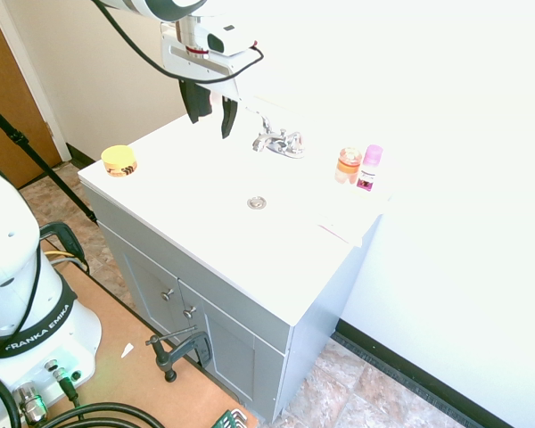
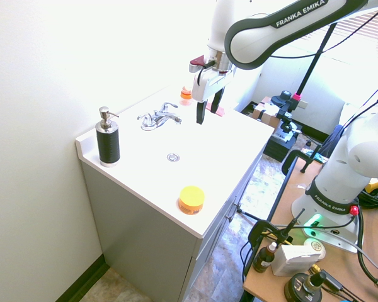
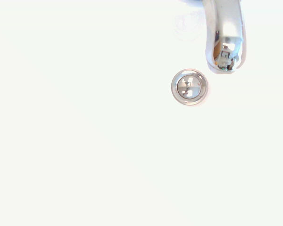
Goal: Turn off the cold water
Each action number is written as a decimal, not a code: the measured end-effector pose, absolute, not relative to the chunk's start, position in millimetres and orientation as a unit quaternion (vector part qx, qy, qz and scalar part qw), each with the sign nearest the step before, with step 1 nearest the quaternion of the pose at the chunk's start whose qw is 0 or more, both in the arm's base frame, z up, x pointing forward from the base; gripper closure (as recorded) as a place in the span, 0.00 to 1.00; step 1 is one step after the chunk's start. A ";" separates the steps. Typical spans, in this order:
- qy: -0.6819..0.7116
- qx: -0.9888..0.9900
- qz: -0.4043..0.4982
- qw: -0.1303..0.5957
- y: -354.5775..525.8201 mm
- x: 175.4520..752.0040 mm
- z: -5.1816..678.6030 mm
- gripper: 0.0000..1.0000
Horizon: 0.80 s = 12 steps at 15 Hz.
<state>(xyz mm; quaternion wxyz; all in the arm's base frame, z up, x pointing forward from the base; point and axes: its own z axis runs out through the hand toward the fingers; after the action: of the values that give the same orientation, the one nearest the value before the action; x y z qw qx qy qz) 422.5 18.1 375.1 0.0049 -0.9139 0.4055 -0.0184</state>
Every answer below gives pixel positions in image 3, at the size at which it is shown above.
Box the chrome sink drain stopper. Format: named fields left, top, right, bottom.
left=171, top=68, right=208, bottom=106

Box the white ceramic sink basin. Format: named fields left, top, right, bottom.
left=0, top=0, right=283, bottom=226

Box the chrome faucet spout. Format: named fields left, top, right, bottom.
left=201, top=0, right=247, bottom=75

